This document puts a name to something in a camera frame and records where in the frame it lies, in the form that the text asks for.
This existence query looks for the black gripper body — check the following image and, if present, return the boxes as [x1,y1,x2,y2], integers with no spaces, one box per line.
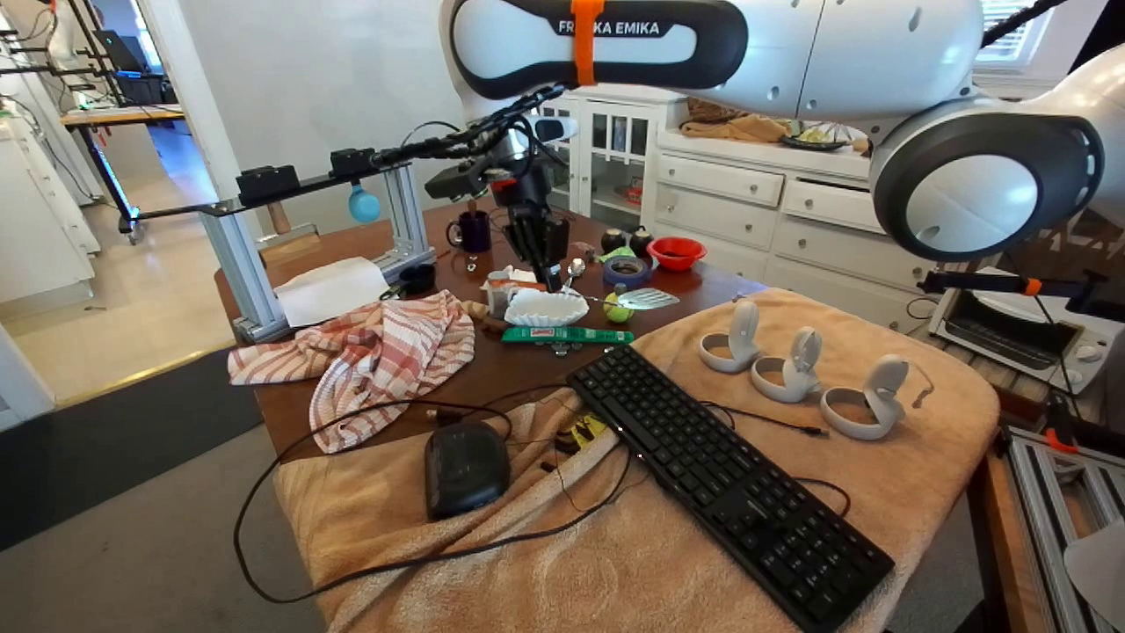
[425,114,576,220]

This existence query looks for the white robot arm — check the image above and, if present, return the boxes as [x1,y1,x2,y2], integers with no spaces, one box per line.
[445,0,1125,260]

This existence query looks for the black computer keyboard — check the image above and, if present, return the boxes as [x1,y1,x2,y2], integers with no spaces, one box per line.
[571,350,892,633]

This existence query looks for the dark blue mug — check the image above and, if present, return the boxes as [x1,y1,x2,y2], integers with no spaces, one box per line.
[446,209,494,253]

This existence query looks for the white scalloped dish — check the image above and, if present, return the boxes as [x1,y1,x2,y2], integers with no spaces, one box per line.
[502,289,589,326]

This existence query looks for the blue bowl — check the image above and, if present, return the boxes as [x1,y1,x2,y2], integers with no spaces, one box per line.
[602,256,655,292]

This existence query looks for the yellow green tennis ball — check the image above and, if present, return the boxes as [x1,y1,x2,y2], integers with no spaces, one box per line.
[602,292,633,326]

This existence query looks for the green tube package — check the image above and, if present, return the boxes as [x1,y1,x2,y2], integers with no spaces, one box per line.
[501,326,633,350]

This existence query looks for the red bowl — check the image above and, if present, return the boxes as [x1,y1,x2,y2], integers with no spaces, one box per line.
[647,236,706,276]

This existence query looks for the blue ball ornament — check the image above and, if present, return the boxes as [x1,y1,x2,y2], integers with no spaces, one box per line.
[347,183,385,227]

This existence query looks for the red striped white cloth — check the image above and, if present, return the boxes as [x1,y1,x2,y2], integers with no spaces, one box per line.
[227,292,474,454]

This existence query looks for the white cabinet with drawers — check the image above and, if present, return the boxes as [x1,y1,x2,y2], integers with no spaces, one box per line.
[548,96,1041,326]

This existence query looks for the black computer mouse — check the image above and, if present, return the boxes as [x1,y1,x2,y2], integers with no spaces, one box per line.
[425,421,509,520]

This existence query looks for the white VR controller middle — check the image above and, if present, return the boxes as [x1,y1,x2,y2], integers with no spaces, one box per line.
[748,326,824,406]

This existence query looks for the beige towel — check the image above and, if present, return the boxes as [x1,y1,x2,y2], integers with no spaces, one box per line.
[279,289,1000,633]

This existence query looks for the wooden chair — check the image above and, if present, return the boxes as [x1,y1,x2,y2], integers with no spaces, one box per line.
[1000,212,1125,282]

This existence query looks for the thin black keyboard cable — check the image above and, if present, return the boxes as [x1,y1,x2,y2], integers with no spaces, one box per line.
[695,403,859,520]

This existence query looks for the black power cable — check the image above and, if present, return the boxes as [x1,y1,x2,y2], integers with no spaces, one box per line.
[229,398,637,609]

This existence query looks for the aluminium frame stand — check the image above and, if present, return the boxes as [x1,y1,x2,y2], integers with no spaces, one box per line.
[200,147,432,342]

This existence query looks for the black camera on tripod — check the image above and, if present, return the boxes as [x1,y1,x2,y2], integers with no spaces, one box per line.
[918,271,1125,323]

